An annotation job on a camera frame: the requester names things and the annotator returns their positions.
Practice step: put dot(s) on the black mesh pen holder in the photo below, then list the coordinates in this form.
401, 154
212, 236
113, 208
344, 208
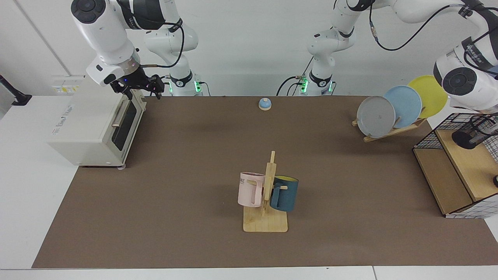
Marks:
467, 138

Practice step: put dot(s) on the pink cup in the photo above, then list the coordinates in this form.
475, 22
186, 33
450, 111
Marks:
249, 190

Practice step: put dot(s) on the brown table cloth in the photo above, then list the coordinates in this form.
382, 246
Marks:
155, 214

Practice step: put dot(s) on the pale toaster oven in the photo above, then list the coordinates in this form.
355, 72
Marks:
85, 128

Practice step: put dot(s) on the wooden plate rack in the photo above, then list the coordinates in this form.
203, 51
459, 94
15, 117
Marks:
389, 133

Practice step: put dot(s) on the yellow plate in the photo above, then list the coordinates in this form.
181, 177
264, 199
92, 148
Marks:
428, 91

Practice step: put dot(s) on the light blue plate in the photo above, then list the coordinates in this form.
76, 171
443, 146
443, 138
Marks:
406, 103

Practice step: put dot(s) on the white socket box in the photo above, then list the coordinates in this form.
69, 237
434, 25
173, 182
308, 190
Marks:
66, 83

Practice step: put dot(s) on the wooden cup stand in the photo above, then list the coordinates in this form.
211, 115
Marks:
265, 223

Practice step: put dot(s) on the small blue round bell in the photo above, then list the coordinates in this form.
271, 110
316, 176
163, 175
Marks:
265, 104

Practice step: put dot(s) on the grey plate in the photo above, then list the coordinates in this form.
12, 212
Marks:
375, 116

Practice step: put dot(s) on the dark blue cup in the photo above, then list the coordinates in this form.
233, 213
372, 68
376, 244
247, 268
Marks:
286, 196

